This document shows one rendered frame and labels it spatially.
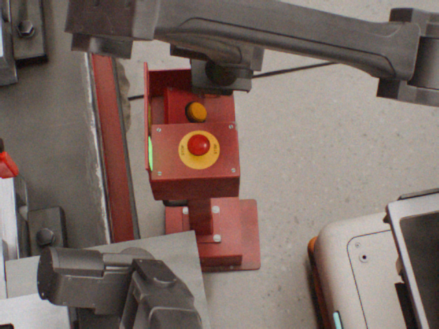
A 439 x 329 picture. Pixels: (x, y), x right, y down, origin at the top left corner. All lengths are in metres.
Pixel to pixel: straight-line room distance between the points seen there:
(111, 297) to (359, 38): 0.38
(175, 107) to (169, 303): 0.70
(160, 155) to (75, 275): 0.55
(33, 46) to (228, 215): 0.86
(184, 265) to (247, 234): 1.04
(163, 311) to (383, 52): 0.35
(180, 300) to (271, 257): 1.32
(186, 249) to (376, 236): 0.86
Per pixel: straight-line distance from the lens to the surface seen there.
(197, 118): 1.38
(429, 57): 0.85
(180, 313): 0.72
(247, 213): 2.07
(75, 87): 1.27
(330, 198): 2.11
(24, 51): 1.29
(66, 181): 1.21
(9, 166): 0.89
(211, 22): 0.71
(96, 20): 0.71
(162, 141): 1.31
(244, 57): 1.03
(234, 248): 1.93
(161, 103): 1.43
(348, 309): 1.77
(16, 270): 1.05
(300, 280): 2.04
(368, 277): 1.78
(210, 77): 1.22
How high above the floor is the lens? 1.99
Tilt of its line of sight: 70 degrees down
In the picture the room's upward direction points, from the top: straight up
